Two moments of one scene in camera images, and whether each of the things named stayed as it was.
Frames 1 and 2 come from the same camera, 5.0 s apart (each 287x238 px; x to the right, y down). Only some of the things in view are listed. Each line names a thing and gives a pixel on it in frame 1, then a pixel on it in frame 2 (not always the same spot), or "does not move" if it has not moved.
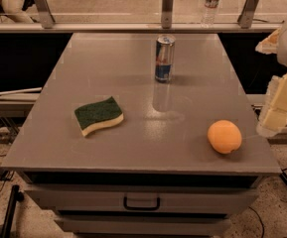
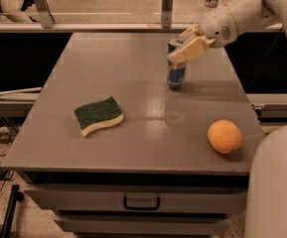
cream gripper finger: [283, 102] → [195, 47]
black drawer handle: [141, 207] does not move
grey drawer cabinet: [152, 174] does not move
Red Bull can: [165, 59] → [176, 72]
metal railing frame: [167, 25] does not move
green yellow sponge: [100, 113] does not move
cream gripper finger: [269, 45] → [190, 33]
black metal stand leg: [16, 196] does not move
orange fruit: [223, 136] does not move
